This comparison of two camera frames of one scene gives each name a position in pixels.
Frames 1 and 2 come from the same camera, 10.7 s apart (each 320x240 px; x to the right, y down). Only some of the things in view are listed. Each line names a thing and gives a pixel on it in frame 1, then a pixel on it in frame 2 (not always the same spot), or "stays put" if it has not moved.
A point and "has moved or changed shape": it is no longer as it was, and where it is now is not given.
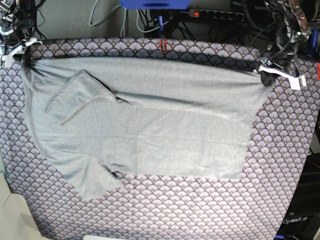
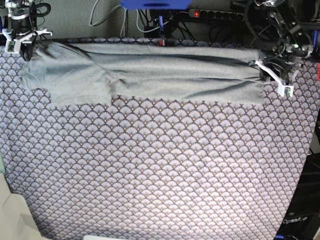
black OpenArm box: [301, 221] stays put
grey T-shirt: [103, 121] has moved or changed shape
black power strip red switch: [222, 15] stays put
